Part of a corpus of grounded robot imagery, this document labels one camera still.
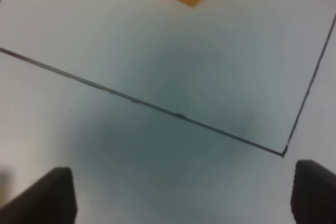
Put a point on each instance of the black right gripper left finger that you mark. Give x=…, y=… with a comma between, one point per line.
x=51, y=199

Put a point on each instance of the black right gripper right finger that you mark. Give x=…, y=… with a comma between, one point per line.
x=313, y=193

